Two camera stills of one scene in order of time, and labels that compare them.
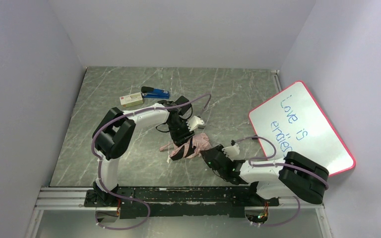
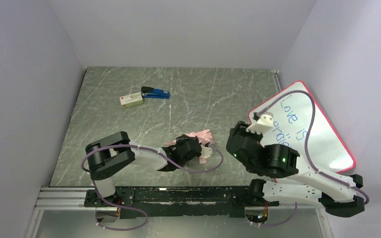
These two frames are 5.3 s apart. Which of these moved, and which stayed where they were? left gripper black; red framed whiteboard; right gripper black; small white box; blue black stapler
Moved: left gripper black; right gripper black
Stayed: red framed whiteboard; small white box; blue black stapler
